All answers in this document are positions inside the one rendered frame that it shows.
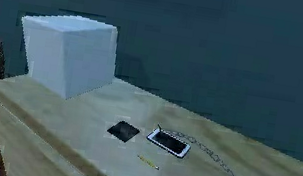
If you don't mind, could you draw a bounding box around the white-edged black telephone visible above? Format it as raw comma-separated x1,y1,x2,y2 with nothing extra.
143,126,194,161

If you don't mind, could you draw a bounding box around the pale wooden chest of drawers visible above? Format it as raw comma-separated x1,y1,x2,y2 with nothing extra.
0,59,303,176

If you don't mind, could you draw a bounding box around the black flat square card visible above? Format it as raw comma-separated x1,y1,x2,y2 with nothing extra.
105,118,142,146

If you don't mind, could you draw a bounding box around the yellow pencil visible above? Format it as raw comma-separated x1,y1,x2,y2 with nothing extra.
135,154,162,171

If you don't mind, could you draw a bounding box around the white box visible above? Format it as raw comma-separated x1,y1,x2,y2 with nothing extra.
10,7,123,107

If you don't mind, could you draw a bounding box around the thin grey chain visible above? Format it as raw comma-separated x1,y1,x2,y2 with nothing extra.
149,123,281,176

